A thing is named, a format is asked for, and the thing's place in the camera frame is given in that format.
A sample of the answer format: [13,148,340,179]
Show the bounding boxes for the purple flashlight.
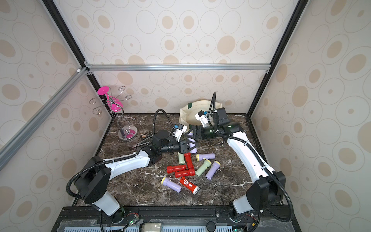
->
[161,177,182,193]
[205,161,221,180]
[188,135,197,147]

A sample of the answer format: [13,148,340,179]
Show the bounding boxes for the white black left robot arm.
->
[66,124,192,217]

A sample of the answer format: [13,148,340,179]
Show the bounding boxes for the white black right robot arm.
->
[185,92,294,222]

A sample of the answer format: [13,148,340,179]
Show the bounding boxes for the cream green tote bag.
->
[179,100,224,127]

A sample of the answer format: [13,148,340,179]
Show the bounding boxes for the red flashlight upper right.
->
[184,153,194,169]

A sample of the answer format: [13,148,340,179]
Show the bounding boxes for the purple flashlight right horizontal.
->
[196,153,215,161]

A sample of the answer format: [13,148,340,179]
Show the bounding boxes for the green flashlight upper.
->
[178,152,185,165]

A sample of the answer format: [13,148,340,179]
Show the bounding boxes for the green flashlight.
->
[178,152,185,165]
[195,159,212,177]

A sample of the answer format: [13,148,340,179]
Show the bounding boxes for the green flashlight right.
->
[195,159,212,177]

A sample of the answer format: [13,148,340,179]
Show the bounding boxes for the red flashlight lower horizontal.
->
[175,168,195,178]

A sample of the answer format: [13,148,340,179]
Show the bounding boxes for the red flashlight horizontal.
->
[167,164,187,174]
[175,168,195,178]

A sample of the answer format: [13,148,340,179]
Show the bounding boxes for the red flashlight middle horizontal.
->
[167,164,187,174]

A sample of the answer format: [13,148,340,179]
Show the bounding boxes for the black metal tongs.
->
[134,132,153,148]

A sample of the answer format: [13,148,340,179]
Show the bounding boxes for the purple flashlight bottom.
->
[161,177,182,193]

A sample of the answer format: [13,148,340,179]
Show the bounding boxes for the red flashlight with logo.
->
[180,177,200,195]

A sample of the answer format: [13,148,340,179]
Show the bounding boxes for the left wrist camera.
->
[172,124,187,142]

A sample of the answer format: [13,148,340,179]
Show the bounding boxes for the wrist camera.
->
[172,124,187,142]
[195,110,210,128]

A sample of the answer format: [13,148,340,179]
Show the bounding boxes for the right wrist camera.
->
[195,110,210,128]

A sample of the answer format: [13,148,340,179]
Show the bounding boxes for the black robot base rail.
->
[52,206,301,232]

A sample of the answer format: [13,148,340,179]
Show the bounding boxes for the aluminium frame rail back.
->
[87,63,271,72]

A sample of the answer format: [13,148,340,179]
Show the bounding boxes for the aluminium frame rail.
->
[87,63,271,72]
[1,67,88,169]

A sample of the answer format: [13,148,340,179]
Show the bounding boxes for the aluminium frame rail left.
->
[1,67,88,169]

